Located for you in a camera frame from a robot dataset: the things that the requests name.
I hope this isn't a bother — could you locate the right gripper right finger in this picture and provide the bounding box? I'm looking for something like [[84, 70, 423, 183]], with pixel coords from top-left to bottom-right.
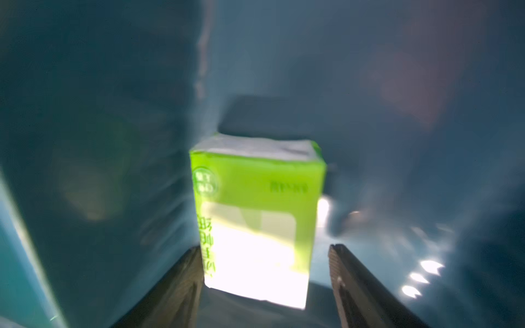
[[328, 244, 427, 328]]

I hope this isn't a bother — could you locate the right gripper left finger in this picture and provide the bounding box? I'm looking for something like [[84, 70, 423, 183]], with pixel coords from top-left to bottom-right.
[[113, 246, 204, 328]]

